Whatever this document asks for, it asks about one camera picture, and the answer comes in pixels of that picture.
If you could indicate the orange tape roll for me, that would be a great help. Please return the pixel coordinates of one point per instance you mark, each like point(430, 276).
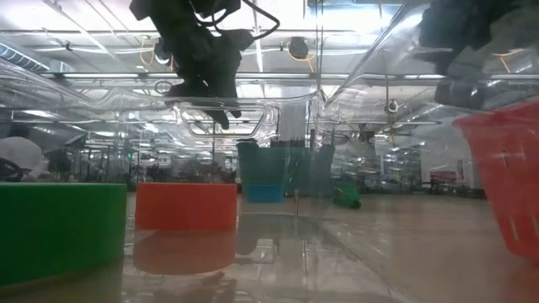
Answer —
point(185, 206)

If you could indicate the green staple remover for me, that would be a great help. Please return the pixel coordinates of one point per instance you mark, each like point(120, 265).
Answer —
point(346, 197)

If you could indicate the green round block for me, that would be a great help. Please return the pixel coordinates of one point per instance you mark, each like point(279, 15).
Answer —
point(59, 231)

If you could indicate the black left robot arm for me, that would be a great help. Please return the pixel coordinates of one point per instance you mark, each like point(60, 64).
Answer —
point(168, 8)

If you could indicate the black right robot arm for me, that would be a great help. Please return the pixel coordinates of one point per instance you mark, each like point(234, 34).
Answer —
point(463, 25)

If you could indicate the white building pillar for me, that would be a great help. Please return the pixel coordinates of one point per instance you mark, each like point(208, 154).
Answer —
point(295, 122)

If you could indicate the teal plastic basket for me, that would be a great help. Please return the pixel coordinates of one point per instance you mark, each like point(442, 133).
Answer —
point(261, 168)

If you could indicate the clear plastic container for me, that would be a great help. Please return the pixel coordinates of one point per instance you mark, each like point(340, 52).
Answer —
point(147, 126)

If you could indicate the orange plastic basket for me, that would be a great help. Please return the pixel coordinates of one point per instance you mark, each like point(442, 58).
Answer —
point(505, 181)

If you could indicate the person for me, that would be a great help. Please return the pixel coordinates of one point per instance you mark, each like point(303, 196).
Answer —
point(21, 153)

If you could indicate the red wall sign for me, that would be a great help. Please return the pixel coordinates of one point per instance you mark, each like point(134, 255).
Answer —
point(442, 177)

